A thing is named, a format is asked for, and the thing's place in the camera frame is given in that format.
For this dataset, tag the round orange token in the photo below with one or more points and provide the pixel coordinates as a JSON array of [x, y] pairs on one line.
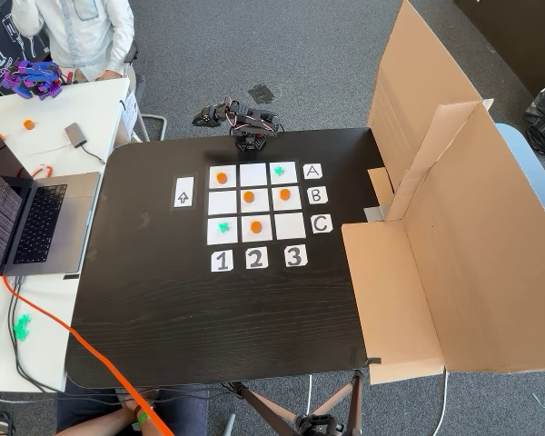
[[255, 226], [284, 194], [28, 124], [249, 196], [221, 178]]

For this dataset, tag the purple leader arm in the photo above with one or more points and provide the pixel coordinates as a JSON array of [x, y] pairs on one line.
[[29, 79]]

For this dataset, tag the white square paper sheet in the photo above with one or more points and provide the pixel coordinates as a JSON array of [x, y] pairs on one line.
[[266, 237], [290, 180], [290, 226], [277, 205], [222, 203], [212, 240], [253, 175], [212, 185], [261, 207]]

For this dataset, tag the green cross token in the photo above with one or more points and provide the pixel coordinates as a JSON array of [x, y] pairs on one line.
[[22, 328], [279, 171], [224, 226]]

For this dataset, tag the person's left hand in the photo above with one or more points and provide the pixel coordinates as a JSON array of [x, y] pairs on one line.
[[108, 76]]

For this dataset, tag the black floor tape patch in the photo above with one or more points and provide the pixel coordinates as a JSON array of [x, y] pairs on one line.
[[261, 93]]

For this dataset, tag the paper sheet with arrow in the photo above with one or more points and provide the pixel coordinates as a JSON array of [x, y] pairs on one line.
[[184, 184]]

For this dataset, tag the white paper sign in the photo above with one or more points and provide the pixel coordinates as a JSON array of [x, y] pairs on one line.
[[129, 109]]

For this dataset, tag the black office chair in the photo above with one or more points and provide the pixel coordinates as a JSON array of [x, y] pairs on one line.
[[132, 53]]

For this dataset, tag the paper sheet letter A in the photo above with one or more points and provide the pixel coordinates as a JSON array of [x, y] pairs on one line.
[[307, 176]]

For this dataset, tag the paper sheet letter B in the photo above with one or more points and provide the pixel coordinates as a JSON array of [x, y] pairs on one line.
[[310, 201]]

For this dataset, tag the grey USB hub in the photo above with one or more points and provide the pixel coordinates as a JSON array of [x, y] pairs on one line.
[[76, 135]]

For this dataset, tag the person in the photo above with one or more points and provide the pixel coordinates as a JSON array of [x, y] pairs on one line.
[[86, 32], [181, 413]]

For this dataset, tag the paper sheet number 1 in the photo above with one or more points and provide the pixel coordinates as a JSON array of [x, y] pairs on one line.
[[214, 269]]

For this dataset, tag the paper sheet number 2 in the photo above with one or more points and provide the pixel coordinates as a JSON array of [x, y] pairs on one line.
[[248, 266]]

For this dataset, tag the paper sheet letter C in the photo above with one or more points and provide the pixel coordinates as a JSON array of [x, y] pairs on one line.
[[314, 230]]

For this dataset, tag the paper sheet number 3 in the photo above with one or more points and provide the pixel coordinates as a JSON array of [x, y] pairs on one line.
[[288, 264]]

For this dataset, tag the grey tape strip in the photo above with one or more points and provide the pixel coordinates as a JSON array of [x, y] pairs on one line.
[[376, 214]]

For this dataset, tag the grey open laptop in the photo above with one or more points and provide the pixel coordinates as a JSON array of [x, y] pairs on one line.
[[41, 227]]

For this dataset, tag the black printed banner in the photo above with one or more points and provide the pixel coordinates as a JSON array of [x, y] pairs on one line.
[[0, 45]]

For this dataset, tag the large brown cardboard screen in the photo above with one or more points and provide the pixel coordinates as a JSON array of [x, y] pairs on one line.
[[481, 272]]

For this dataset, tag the dark brown cabinet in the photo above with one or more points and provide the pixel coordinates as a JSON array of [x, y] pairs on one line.
[[527, 36]]

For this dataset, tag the metal tube frame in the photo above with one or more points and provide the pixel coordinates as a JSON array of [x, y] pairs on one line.
[[153, 117]]

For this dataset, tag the black camera tripod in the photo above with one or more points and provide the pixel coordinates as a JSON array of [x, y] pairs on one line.
[[318, 424]]

